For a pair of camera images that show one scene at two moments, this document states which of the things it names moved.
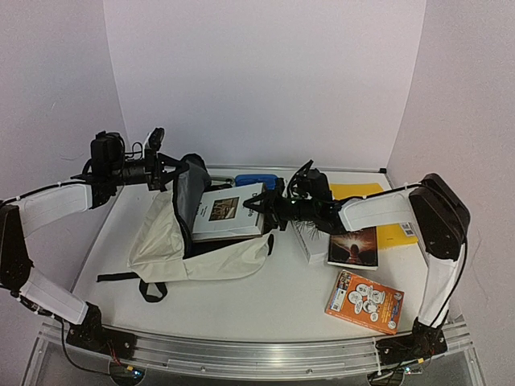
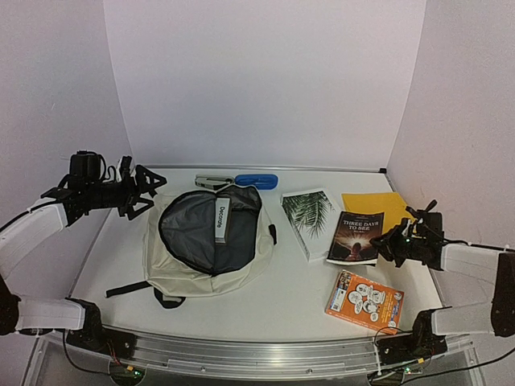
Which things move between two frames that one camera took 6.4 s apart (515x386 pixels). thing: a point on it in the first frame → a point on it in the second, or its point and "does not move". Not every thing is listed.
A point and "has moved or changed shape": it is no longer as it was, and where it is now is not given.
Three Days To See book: [356, 248] does not move
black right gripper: [273, 210] → [403, 240]
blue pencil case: [269, 180] does not move
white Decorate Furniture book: [222, 215] has moved or changed shape
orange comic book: [363, 301] does not move
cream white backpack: [165, 250] has moved or changed shape
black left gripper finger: [170, 167] → [147, 181]
